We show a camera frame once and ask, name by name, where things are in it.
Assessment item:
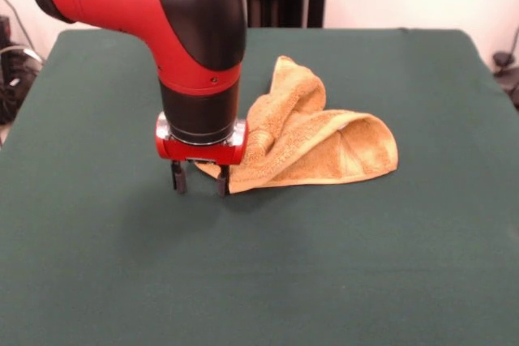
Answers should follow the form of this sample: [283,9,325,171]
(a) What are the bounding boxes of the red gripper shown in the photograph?
[156,122,249,198]

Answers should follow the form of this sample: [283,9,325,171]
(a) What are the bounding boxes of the tan terry towel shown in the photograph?
[194,55,401,195]

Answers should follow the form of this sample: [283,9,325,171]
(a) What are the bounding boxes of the dark green table cloth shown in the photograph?
[0,28,519,346]

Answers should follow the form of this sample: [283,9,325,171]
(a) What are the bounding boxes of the dark stand base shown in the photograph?
[492,52,519,110]
[0,15,44,124]

